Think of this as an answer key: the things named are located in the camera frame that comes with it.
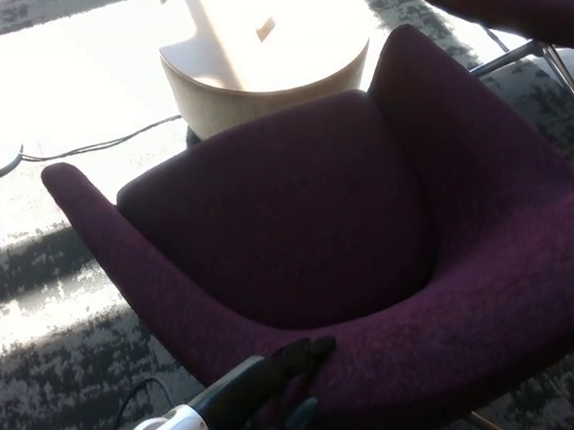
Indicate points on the round light wooden side table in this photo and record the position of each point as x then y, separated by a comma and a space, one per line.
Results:
260, 67

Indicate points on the purple fabric armchair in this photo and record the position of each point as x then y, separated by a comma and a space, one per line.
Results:
511, 1
419, 352

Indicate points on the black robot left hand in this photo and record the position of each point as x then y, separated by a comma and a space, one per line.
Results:
248, 390

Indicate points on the purple armchair seat cushion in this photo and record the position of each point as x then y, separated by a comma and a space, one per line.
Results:
277, 215

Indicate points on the brass-coloured armchair leg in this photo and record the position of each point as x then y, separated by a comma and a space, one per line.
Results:
486, 425

